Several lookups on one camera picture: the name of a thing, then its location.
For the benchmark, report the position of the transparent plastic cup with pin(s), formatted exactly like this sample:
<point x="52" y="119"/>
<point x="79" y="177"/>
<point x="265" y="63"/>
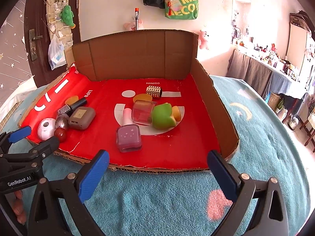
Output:
<point x="142" y="113"/>

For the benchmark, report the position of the cardboard box with red lining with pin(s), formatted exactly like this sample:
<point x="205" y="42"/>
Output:
<point x="172" y="147"/>

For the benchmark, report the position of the person's left hand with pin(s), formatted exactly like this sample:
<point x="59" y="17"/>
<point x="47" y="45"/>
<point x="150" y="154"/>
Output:
<point x="19" y="207"/>

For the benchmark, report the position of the pink nail polish bottle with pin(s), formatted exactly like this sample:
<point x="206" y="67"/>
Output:
<point x="129" y="135"/>

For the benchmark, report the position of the cluttered table with grey cloth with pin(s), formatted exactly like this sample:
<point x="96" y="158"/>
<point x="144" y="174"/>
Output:
<point x="258" y="73"/>

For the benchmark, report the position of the dark patterned bag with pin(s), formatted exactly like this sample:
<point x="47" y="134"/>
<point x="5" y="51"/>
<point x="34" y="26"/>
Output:
<point x="300" y="18"/>

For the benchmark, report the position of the star-print curtain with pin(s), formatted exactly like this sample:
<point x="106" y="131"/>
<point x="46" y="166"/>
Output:
<point x="12" y="54"/>

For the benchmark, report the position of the grey-brown earbud case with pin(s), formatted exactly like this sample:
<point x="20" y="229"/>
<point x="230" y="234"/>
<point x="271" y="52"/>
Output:
<point x="82" y="118"/>

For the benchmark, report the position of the glitter bottle with red cap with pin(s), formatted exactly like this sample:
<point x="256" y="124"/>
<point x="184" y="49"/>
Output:
<point x="61" y="123"/>

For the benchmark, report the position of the round orange puck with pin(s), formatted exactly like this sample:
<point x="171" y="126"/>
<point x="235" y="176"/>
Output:
<point x="71" y="100"/>

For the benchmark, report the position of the pink egg-shaped device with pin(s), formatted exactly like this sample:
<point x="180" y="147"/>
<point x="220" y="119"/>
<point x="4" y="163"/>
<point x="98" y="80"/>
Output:
<point x="46" y="127"/>

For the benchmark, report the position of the red tassel charm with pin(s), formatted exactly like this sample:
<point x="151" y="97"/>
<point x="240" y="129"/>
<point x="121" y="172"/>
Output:
<point x="169" y="8"/>

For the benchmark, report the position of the metal kettle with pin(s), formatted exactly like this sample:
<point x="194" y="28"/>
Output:
<point x="292" y="124"/>

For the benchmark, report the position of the pink bear plush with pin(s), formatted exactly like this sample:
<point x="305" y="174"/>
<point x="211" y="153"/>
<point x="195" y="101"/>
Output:
<point x="204" y="39"/>

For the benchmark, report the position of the green tulip-shaped sponge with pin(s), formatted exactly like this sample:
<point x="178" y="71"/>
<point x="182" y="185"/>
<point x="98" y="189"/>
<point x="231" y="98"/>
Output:
<point x="162" y="116"/>

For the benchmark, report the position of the dark brown door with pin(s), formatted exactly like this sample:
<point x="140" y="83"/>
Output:
<point x="39" y="61"/>

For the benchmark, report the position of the wooden chair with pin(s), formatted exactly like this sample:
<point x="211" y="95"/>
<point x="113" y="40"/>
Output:
<point x="308" y="127"/>

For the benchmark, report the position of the white wardrobe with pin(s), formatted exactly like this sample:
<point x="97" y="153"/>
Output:
<point x="297" y="41"/>

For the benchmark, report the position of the green tote bag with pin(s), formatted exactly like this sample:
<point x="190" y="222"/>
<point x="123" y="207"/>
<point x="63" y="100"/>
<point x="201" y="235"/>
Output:
<point x="184" y="7"/>

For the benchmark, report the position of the translucent plastic bag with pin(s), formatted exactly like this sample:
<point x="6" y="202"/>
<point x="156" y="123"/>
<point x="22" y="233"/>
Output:
<point x="56" y="54"/>

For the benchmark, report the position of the gold studded cylinder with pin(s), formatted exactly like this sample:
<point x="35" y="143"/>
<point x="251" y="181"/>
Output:
<point x="154" y="92"/>

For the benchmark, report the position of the black nail polish bottle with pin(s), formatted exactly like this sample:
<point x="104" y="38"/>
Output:
<point x="76" y="104"/>

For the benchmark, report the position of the thin pole with red tip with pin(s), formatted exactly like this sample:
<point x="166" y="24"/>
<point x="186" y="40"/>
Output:
<point x="136" y="17"/>

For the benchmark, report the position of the green plush toy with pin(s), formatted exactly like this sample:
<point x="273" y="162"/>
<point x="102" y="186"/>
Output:
<point x="67" y="14"/>

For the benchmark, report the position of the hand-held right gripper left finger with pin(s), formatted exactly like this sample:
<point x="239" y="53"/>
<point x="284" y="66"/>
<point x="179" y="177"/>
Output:
<point x="94" y="174"/>

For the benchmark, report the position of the beige hanging organizer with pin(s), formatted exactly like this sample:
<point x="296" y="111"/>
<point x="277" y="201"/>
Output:
<point x="53" y="17"/>

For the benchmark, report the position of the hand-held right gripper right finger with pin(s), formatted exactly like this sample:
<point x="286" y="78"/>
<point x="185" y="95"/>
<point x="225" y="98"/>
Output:
<point x="221" y="174"/>

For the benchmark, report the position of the orange translucent soap piece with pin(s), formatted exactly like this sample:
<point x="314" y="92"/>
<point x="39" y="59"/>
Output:
<point x="142" y="97"/>

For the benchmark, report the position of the pink pig plush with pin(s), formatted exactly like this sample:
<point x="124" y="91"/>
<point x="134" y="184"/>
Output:
<point x="130" y="25"/>

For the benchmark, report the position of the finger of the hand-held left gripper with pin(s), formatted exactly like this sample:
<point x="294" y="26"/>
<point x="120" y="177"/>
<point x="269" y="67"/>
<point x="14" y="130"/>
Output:
<point x="19" y="133"/>
<point x="46" y="148"/>

